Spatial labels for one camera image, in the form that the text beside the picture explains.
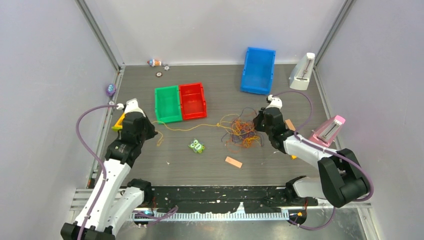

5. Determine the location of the yellow cable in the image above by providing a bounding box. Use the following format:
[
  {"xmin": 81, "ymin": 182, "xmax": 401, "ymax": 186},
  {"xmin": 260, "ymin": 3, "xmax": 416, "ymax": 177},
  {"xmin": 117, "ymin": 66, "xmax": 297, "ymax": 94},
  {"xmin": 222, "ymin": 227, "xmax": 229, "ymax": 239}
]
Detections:
[{"xmin": 151, "ymin": 113, "xmax": 263, "ymax": 148}]

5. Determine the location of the blue plastic bin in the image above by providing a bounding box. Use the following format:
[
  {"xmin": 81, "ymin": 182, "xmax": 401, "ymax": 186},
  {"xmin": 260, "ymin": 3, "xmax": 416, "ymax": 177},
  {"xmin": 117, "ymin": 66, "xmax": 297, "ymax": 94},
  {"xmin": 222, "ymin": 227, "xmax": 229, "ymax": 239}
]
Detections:
[{"xmin": 240, "ymin": 47, "xmax": 276, "ymax": 95}]

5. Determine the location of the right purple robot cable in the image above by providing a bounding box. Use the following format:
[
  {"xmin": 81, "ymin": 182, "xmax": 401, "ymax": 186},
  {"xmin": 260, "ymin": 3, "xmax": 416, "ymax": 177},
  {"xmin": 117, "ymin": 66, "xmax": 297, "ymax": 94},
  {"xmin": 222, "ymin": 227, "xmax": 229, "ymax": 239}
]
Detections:
[{"xmin": 274, "ymin": 90, "xmax": 375, "ymax": 231}]

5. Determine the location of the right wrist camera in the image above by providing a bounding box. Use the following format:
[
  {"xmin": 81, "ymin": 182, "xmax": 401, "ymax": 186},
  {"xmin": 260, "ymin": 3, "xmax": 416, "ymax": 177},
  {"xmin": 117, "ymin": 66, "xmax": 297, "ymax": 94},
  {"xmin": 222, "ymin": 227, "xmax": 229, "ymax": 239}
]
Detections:
[{"xmin": 266, "ymin": 94, "xmax": 283, "ymax": 110}]

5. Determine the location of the green plastic bin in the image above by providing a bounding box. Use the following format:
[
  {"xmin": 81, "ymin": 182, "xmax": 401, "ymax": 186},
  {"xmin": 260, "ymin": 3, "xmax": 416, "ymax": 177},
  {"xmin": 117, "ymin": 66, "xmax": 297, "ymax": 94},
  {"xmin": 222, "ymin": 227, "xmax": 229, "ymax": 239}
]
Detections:
[{"xmin": 154, "ymin": 85, "xmax": 183, "ymax": 124}]

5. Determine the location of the green frog toy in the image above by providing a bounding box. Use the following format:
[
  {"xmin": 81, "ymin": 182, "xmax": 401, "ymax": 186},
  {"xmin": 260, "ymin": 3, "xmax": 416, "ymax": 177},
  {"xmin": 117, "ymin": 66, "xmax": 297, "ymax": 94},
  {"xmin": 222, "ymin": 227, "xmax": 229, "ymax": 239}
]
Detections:
[{"xmin": 188, "ymin": 138, "xmax": 205, "ymax": 154}]

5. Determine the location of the pink metronome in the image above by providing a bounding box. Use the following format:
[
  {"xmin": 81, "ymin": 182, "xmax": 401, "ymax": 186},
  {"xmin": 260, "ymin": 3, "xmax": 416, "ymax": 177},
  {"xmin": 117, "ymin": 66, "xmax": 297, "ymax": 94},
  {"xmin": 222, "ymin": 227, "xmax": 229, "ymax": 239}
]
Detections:
[{"xmin": 308, "ymin": 115, "xmax": 346, "ymax": 148}]

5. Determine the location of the small clown figurine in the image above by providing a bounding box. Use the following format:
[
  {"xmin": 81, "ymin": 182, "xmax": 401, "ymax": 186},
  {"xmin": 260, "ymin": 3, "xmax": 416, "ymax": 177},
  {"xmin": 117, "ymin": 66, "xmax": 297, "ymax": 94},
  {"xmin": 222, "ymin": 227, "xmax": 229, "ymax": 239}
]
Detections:
[{"xmin": 146, "ymin": 58, "xmax": 163, "ymax": 67}]

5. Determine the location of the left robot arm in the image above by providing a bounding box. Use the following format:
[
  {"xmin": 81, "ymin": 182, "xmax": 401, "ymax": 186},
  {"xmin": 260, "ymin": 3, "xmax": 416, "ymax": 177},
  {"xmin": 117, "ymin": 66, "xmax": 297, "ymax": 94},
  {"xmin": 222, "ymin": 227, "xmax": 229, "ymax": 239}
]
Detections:
[{"xmin": 60, "ymin": 110, "xmax": 157, "ymax": 240}]

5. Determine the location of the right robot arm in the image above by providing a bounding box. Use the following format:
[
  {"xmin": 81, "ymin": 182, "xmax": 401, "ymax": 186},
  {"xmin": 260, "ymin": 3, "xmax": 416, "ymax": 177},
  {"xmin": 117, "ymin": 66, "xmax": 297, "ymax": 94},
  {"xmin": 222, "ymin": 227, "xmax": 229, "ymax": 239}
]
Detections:
[{"xmin": 253, "ymin": 107, "xmax": 374, "ymax": 208}]

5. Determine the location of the wooden block front centre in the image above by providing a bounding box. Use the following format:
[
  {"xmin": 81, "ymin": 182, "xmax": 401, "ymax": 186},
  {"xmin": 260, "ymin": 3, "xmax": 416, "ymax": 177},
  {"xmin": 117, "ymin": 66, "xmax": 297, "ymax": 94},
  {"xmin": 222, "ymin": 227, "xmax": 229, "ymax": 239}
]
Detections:
[{"xmin": 225, "ymin": 156, "xmax": 243, "ymax": 169}]

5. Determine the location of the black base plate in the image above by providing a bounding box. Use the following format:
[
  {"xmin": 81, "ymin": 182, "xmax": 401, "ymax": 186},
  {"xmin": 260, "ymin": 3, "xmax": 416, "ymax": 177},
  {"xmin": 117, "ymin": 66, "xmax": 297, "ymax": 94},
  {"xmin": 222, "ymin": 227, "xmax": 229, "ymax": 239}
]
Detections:
[{"xmin": 140, "ymin": 185, "xmax": 318, "ymax": 214}]

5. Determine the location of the yellow triangle toy left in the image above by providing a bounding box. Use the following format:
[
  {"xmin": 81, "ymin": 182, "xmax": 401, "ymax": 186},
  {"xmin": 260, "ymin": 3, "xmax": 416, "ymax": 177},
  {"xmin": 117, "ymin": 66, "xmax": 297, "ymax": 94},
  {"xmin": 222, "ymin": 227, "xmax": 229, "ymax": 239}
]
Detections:
[{"xmin": 111, "ymin": 113, "xmax": 126, "ymax": 132}]

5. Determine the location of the orange cable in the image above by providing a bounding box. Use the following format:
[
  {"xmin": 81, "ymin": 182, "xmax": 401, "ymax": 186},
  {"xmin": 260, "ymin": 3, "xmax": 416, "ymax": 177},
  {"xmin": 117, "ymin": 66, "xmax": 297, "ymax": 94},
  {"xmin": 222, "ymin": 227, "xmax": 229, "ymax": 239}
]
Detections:
[{"xmin": 221, "ymin": 117, "xmax": 264, "ymax": 154}]

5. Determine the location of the white metronome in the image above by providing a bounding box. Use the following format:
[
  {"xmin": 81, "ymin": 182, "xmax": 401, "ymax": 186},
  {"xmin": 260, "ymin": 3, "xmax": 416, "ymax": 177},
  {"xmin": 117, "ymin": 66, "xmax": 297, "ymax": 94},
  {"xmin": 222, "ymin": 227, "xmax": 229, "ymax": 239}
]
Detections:
[{"xmin": 289, "ymin": 52, "xmax": 316, "ymax": 91}]

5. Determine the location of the red plastic bin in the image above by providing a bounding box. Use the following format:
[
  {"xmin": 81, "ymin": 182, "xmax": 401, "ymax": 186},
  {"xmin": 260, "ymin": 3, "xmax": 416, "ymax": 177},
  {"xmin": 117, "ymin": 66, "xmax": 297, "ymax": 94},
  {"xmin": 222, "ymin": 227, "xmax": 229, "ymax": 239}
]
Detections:
[{"xmin": 178, "ymin": 82, "xmax": 207, "ymax": 121}]

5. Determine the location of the purple round toy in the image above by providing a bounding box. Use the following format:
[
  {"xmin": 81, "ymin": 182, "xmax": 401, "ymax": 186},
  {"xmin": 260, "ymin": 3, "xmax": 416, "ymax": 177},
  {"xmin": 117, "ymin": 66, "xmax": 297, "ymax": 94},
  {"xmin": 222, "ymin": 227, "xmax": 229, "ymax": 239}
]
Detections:
[{"xmin": 106, "ymin": 83, "xmax": 116, "ymax": 97}]

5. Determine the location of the wooden block near right arm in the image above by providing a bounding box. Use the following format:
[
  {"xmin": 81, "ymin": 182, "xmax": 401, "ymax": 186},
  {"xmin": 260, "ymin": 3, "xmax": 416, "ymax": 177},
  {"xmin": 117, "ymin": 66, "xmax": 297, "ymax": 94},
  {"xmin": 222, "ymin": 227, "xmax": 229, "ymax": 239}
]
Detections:
[{"xmin": 284, "ymin": 119, "xmax": 296, "ymax": 132}]

